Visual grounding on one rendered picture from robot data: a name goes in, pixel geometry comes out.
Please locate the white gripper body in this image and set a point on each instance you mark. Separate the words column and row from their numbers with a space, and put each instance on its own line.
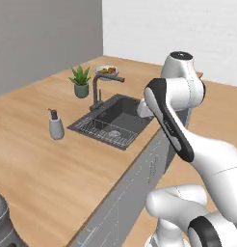
column 143, row 109

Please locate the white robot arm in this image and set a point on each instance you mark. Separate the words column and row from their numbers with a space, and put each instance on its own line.
column 216, row 160

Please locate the dark grey sink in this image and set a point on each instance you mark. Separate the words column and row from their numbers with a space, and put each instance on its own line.
column 123, row 111

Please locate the dark grey tap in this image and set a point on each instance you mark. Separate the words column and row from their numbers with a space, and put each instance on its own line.
column 96, row 93

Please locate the bowl with food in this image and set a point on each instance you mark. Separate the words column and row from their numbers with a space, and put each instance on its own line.
column 106, row 70

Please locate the green plant in grey pot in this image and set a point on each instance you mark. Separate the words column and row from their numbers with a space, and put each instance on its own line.
column 81, row 83

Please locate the grey soap dispenser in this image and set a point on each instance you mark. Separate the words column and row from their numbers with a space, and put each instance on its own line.
column 56, row 127

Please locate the grey cupboard run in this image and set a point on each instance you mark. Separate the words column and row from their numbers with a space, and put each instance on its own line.
column 123, row 205

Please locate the grey metal appliance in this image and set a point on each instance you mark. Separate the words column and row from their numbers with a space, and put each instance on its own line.
column 3, row 222

